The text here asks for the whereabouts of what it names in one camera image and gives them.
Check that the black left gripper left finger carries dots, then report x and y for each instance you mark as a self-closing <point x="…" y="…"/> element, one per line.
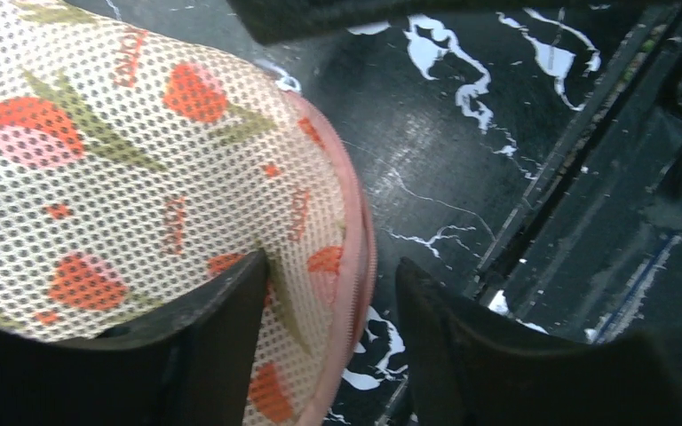
<point x="187" y="362"/>

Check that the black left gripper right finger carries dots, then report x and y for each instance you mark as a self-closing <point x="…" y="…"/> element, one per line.
<point x="471" y="366"/>

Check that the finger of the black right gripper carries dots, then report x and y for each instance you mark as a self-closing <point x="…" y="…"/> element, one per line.
<point x="277" y="21"/>

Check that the floral mesh laundry bag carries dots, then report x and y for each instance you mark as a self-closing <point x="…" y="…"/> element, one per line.
<point x="135" y="167"/>

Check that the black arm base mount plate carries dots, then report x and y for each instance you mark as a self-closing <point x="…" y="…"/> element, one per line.
<point x="595" y="248"/>

